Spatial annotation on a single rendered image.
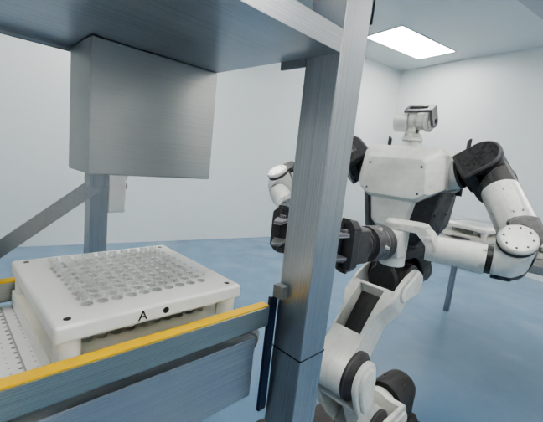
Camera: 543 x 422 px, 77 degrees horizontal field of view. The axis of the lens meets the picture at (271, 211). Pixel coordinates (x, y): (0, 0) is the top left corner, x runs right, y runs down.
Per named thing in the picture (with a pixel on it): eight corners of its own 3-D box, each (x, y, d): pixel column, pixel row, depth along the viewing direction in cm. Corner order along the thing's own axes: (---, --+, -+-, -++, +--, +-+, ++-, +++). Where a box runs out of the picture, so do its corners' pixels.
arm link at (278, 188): (271, 198, 116) (260, 177, 133) (282, 221, 121) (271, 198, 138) (299, 184, 116) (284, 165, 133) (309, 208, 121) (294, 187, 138)
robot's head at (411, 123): (399, 140, 115) (403, 112, 113) (430, 141, 108) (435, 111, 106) (390, 137, 110) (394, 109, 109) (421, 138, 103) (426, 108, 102)
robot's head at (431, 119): (413, 126, 112) (411, 103, 108) (440, 126, 106) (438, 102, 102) (404, 135, 109) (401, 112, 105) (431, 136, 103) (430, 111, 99)
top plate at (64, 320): (54, 347, 35) (54, 328, 34) (11, 273, 52) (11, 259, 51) (240, 297, 52) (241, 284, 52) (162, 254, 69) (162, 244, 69)
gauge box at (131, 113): (181, 173, 75) (188, 78, 72) (209, 179, 67) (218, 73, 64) (67, 167, 59) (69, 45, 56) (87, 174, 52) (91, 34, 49)
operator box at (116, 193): (108, 204, 139) (111, 139, 135) (125, 212, 127) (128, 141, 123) (91, 204, 135) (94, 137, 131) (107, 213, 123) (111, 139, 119)
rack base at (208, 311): (53, 392, 36) (53, 371, 35) (11, 304, 52) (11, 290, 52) (237, 327, 53) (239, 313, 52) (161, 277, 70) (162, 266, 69)
